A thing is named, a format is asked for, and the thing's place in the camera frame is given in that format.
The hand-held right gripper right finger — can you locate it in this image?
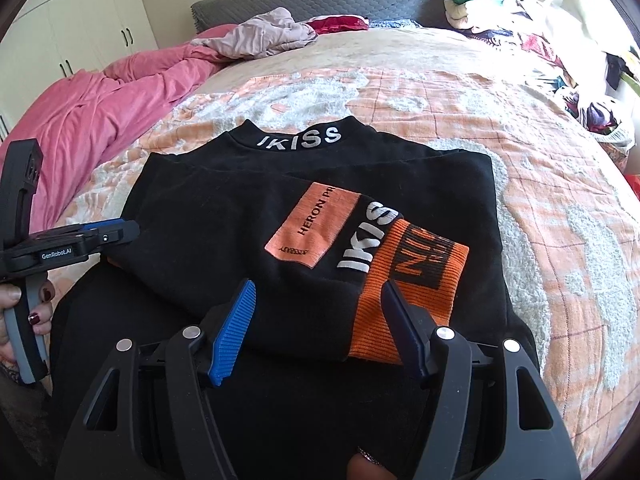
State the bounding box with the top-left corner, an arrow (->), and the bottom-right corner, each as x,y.
381,280 -> 584,480

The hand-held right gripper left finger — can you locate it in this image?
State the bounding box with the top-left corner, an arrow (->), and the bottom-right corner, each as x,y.
52,280 -> 257,480

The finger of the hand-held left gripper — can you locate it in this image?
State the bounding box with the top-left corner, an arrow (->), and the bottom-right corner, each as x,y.
79,218 -> 125,232
89,220 -> 141,252

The black sweater with orange cuffs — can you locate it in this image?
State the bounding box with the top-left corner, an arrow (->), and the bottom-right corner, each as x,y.
47,116 -> 543,480

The pile of mixed clothes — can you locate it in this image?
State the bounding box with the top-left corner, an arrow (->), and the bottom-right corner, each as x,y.
444,0 -> 637,152

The person's left hand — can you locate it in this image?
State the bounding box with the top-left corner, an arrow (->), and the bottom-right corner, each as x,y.
0,280 -> 55,366

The person's right hand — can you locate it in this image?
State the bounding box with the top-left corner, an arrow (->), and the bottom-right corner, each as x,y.
347,450 -> 387,480

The pink duvet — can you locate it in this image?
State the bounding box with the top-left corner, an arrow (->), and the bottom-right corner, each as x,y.
0,25 -> 236,223

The orange patterned blanket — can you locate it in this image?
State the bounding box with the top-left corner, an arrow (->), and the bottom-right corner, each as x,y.
50,25 -> 640,479

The white wardrobe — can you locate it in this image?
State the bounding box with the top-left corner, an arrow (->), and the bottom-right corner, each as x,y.
0,0 -> 159,141

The pale mauve garment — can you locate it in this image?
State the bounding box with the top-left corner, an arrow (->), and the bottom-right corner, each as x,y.
207,7 -> 319,59

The blue patterned cloth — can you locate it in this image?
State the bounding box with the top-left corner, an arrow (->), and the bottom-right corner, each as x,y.
367,18 -> 419,30

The red cloth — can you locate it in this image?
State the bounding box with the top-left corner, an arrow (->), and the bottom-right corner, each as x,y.
306,15 -> 369,36

